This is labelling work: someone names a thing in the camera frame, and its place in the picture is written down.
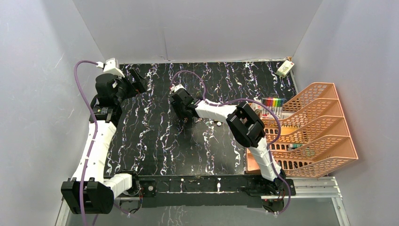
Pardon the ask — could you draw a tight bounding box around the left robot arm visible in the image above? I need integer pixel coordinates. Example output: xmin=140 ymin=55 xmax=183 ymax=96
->
xmin=61 ymin=69 xmax=146 ymax=214

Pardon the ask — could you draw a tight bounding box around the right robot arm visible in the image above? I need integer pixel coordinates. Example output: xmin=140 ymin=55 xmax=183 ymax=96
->
xmin=170 ymin=86 xmax=291 ymax=196

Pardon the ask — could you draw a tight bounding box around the white red eraser box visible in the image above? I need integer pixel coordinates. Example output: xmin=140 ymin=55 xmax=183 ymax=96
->
xmin=251 ymin=103 xmax=263 ymax=117

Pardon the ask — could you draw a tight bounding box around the colored marker pack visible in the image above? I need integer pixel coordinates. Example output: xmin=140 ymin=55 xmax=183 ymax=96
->
xmin=262 ymin=97 xmax=284 ymax=119

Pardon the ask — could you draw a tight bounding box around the orange desk organizer tray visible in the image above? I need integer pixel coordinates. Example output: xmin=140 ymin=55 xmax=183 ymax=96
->
xmin=244 ymin=103 xmax=290 ymax=175

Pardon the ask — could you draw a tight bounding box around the white box in corner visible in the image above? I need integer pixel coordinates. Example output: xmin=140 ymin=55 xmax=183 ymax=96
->
xmin=276 ymin=60 xmax=295 ymax=78

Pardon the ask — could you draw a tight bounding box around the orange mesh file rack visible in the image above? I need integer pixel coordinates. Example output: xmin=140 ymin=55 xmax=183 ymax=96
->
xmin=263 ymin=82 xmax=358 ymax=178

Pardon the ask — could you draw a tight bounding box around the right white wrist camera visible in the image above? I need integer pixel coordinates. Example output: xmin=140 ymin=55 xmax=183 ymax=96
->
xmin=170 ymin=84 xmax=185 ymax=93

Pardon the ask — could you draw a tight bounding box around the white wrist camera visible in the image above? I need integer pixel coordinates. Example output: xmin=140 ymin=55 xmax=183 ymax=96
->
xmin=170 ymin=84 xmax=185 ymax=93
xmin=103 ymin=58 xmax=125 ymax=78

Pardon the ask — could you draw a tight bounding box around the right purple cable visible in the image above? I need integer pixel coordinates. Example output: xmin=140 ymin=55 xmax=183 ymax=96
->
xmin=169 ymin=70 xmax=292 ymax=216

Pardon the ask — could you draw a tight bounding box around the purple cable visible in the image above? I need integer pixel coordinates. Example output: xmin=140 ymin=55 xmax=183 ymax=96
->
xmin=169 ymin=70 xmax=292 ymax=216
xmin=73 ymin=60 xmax=105 ymax=226

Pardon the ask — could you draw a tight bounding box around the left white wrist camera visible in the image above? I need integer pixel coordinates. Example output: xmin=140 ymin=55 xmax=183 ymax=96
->
xmin=103 ymin=58 xmax=125 ymax=78

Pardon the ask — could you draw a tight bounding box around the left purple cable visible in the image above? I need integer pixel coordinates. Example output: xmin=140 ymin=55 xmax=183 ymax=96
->
xmin=73 ymin=60 xmax=105 ymax=226

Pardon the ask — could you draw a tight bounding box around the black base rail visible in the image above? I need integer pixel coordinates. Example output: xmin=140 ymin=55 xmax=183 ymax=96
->
xmin=137 ymin=175 xmax=296 ymax=209

